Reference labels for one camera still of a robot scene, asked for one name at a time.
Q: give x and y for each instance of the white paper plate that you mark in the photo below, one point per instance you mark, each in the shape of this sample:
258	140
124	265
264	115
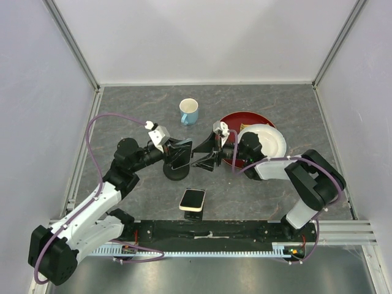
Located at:
272	141

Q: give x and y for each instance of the blue mug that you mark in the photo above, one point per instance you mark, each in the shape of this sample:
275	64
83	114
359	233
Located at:
189	111

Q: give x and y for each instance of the black round-base phone holder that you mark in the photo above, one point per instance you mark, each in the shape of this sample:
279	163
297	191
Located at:
176	174

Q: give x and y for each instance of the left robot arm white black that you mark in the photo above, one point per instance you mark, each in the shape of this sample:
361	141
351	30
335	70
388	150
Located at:
55	252

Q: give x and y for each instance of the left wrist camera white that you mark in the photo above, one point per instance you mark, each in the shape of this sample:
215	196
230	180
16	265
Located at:
158	134

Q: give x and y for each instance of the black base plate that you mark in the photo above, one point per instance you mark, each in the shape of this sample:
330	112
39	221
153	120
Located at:
213	235

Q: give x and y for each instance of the red round tray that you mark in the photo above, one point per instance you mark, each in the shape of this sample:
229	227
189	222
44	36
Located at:
235	120

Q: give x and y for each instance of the black folding phone stand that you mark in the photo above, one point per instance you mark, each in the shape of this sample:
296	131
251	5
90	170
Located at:
193	216

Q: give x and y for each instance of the yellow item on tray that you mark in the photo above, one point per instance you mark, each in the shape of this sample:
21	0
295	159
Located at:
243	126

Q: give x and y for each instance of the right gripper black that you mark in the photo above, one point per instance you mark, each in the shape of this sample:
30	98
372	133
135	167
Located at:
209	146

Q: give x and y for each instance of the aluminium frame rail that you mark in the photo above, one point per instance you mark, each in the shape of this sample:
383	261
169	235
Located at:
346	232

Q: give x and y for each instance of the dark phone with grey case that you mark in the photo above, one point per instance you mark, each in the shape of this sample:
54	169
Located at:
181	153

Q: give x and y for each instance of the phone with beige case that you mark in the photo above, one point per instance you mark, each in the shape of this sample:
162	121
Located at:
192	200

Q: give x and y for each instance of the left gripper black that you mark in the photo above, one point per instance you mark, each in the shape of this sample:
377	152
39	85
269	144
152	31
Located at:
166	153

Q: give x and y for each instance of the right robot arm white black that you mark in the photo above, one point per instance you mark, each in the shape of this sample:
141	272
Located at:
316	181

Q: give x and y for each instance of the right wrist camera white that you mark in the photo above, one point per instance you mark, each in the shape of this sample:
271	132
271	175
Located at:
221	130

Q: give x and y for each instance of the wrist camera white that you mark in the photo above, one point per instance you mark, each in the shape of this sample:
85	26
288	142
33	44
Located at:
221	130
158	134

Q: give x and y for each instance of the grey slotted cable duct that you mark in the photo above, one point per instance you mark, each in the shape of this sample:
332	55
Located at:
117	251

